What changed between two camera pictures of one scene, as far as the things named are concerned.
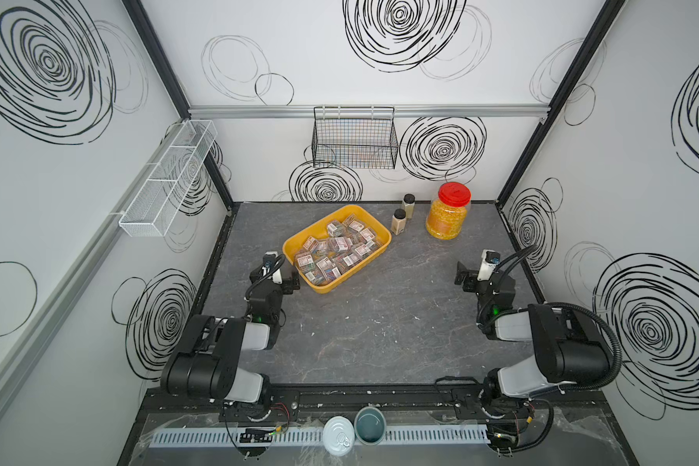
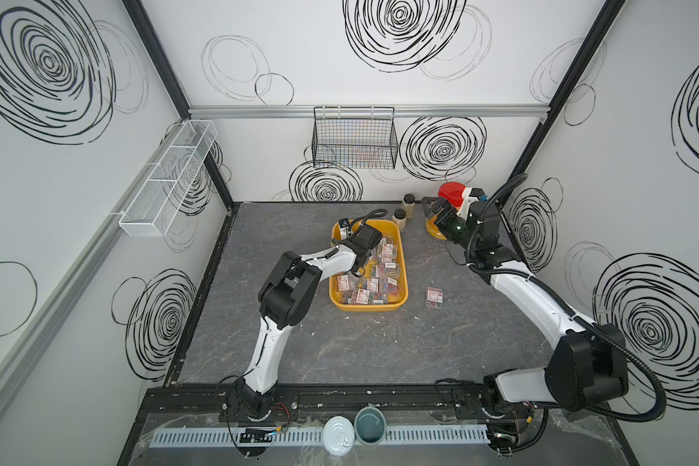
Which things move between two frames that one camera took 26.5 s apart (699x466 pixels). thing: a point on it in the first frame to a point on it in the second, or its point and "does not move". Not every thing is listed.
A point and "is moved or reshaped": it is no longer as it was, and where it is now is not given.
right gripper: (471, 279) to (442, 205)
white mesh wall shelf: (165, 184) does not move
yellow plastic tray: (329, 248) is moved or reshaped
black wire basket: (354, 137) does not move
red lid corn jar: (447, 216) does not move
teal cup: (370, 426) does not move
